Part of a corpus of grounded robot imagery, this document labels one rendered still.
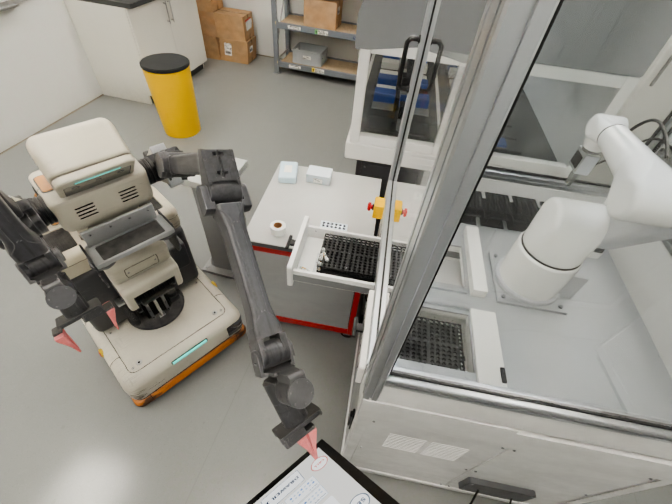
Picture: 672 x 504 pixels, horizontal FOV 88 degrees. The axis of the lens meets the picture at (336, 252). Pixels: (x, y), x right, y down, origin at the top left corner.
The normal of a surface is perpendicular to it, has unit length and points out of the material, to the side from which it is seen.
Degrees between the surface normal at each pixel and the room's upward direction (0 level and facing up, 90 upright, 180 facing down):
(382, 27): 90
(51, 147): 42
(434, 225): 90
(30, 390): 0
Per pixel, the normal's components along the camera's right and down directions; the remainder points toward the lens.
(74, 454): 0.07, -0.67
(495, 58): -0.17, 0.72
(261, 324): 0.53, -0.32
